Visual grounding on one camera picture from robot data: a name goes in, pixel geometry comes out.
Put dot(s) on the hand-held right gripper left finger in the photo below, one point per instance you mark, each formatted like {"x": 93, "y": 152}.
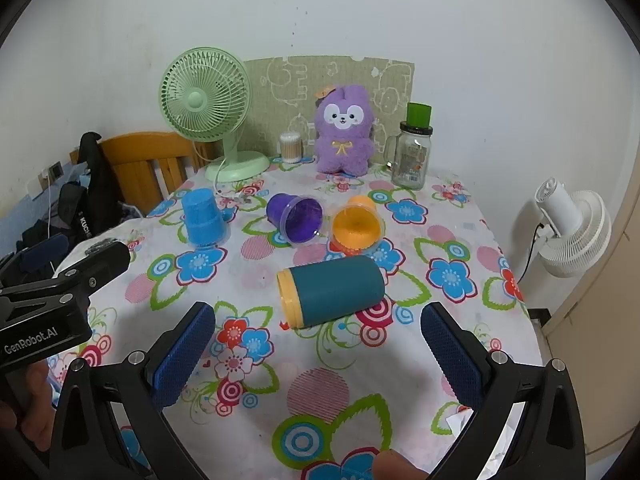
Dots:
{"x": 182, "y": 350}

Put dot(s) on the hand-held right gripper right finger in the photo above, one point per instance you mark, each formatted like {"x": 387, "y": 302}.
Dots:
{"x": 450, "y": 350}

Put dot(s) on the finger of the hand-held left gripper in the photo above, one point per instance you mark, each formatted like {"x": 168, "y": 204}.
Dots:
{"x": 45, "y": 253}
{"x": 107, "y": 260}

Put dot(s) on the teal cup with yellow rim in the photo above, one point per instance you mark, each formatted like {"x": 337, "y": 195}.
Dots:
{"x": 340, "y": 290}

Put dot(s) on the blue plastic cup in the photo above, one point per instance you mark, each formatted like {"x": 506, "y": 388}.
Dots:
{"x": 202, "y": 220}

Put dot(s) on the orange plastic cup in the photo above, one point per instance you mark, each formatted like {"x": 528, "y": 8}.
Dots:
{"x": 355, "y": 227}

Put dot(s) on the purple plastic cup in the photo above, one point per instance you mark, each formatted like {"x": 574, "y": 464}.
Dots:
{"x": 295, "y": 220}

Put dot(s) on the person's left hand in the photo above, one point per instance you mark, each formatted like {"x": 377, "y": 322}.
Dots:
{"x": 35, "y": 385}

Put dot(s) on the person's right hand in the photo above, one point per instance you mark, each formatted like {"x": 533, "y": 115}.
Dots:
{"x": 397, "y": 467}

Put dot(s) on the black backpack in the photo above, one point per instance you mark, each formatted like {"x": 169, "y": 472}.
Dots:
{"x": 70, "y": 210}

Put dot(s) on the black jacket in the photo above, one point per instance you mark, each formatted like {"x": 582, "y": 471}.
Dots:
{"x": 97, "y": 185}

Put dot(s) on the wooden chair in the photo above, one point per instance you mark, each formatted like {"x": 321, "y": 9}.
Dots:
{"x": 135, "y": 160}

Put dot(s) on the floral tablecloth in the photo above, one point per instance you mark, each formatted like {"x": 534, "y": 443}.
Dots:
{"x": 350, "y": 395}

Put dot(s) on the beige cabinet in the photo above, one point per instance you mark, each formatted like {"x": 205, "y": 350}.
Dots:
{"x": 600, "y": 360}

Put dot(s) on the white circulator fan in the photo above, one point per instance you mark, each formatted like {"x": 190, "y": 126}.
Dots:
{"x": 575, "y": 230}

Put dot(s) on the green desk fan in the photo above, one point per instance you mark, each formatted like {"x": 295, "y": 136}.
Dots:
{"x": 200, "y": 100}

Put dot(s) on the glass jar with green lid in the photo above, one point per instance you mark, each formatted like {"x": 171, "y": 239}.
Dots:
{"x": 410, "y": 160}

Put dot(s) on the cotton swab container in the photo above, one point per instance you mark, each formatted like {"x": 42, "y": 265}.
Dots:
{"x": 291, "y": 149}

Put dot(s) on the purple plush toy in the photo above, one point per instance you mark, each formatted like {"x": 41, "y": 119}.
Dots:
{"x": 342, "y": 150}

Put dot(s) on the wall socket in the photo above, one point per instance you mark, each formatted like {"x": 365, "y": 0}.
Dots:
{"x": 56, "y": 170}

